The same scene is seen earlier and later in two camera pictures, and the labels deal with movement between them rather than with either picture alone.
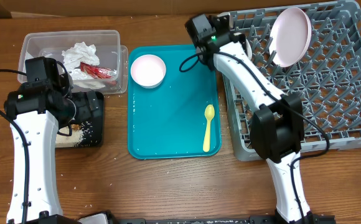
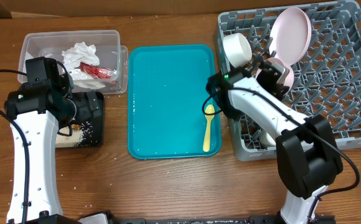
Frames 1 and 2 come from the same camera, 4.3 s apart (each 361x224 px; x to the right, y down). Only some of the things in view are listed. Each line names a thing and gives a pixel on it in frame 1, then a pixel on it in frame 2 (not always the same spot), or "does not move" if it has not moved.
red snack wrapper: x=98 y=72 does not move
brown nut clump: x=75 y=126 does not move
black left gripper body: x=83 y=112 does not move
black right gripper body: x=244 y=46 to x=274 y=89
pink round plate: x=289 y=36 does not move
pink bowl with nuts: x=148 y=71 to x=288 y=80
